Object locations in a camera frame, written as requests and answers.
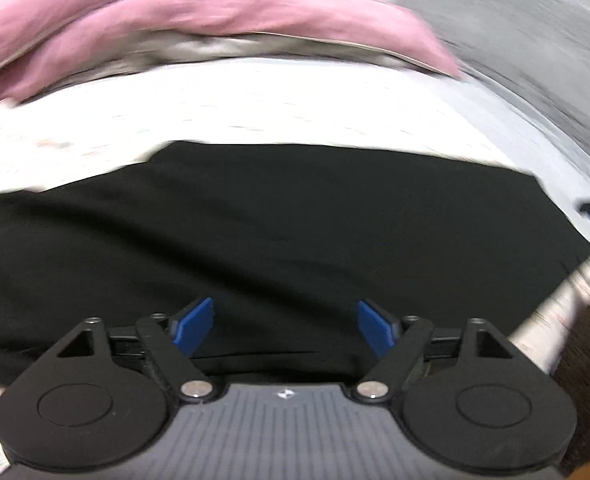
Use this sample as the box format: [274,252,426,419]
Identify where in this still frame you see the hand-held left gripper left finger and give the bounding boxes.
[55,296,222,405]

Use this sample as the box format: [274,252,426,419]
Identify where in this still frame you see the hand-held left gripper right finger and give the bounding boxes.
[351,299,520,405]

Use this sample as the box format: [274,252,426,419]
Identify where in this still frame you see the black pants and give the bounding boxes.
[0,141,590,386]

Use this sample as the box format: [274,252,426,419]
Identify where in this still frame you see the grey quilted pillow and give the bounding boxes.
[400,0,590,181]

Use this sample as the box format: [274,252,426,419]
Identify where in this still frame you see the floral bed sheet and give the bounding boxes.
[0,57,590,476]

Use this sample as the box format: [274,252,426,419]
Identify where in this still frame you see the grey crumpled blanket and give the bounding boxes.
[90,30,426,77]

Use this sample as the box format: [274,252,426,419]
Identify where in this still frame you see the pink duvet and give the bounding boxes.
[0,0,464,111]

